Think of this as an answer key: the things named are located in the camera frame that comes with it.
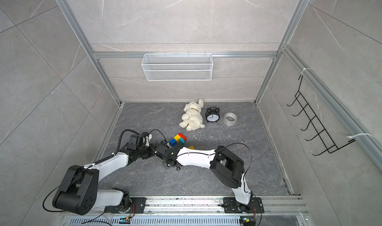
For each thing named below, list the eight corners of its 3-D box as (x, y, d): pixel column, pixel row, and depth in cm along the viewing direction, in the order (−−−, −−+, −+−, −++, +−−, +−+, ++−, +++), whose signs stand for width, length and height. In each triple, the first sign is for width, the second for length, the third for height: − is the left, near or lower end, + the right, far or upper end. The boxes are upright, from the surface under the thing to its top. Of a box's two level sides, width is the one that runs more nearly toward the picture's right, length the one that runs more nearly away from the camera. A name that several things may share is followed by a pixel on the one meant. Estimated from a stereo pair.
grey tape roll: (224, 126, 108) (225, 122, 104) (222, 115, 114) (223, 112, 111) (237, 126, 108) (238, 122, 104) (235, 115, 114) (236, 112, 111)
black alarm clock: (205, 122, 109) (206, 112, 100) (205, 116, 112) (206, 106, 104) (218, 122, 109) (220, 112, 100) (217, 116, 112) (219, 106, 104)
